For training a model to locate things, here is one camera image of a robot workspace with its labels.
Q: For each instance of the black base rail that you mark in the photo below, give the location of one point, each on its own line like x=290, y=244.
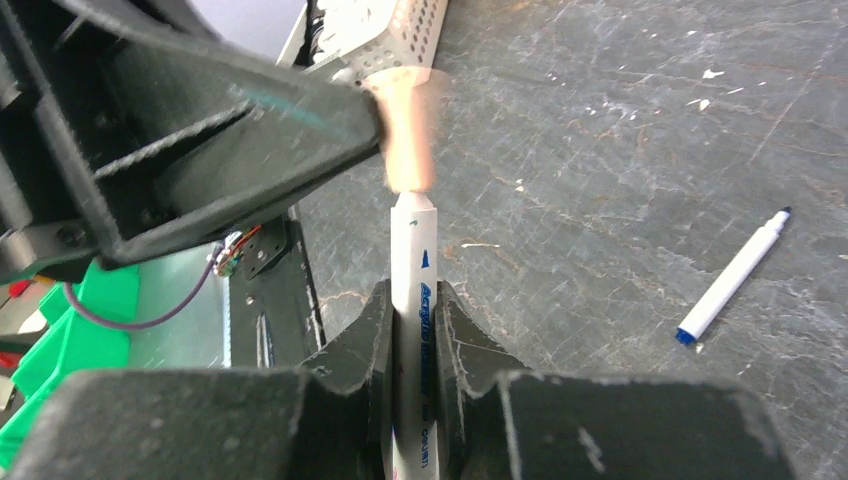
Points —
x=274, y=314

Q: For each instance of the peach pen cap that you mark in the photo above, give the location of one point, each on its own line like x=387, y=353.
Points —
x=409, y=99

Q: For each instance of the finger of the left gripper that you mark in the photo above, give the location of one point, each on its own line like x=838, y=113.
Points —
x=281, y=134

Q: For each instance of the white pen blue end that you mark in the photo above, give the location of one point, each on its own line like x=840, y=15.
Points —
x=707, y=308

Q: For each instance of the white pen pink tip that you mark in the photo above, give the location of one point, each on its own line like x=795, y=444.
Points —
x=413, y=284

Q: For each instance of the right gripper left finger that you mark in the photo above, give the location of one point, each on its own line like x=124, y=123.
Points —
x=327, y=418

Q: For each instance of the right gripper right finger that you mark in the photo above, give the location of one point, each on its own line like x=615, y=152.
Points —
x=500, y=419

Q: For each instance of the white laundry basket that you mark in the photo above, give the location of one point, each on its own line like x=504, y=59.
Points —
x=347, y=41

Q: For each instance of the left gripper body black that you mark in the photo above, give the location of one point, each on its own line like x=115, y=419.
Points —
x=40, y=132

